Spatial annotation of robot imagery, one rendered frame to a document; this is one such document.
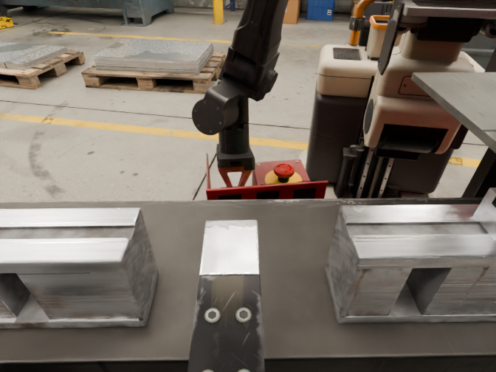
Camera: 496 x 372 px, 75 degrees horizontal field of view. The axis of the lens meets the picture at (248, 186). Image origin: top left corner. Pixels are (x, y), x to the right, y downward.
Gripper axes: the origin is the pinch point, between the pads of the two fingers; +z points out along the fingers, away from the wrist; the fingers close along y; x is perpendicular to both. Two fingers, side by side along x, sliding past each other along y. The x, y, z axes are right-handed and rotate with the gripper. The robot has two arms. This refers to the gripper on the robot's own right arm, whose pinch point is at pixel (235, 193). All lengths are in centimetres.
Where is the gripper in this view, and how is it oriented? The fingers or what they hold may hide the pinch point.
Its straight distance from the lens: 65.0
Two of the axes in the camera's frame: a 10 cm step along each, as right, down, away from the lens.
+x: 9.9, -0.6, 1.0
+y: 1.2, 3.9, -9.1
